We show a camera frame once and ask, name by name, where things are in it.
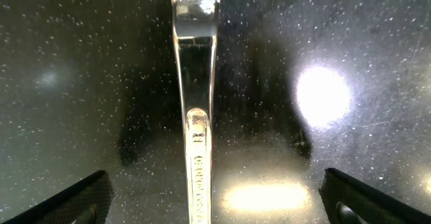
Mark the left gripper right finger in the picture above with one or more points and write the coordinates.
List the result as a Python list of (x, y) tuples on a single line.
[(357, 200)]

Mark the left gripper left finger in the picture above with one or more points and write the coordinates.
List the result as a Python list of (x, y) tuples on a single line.
[(81, 200)]

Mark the wrench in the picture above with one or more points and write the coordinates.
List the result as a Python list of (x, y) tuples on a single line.
[(198, 143)]

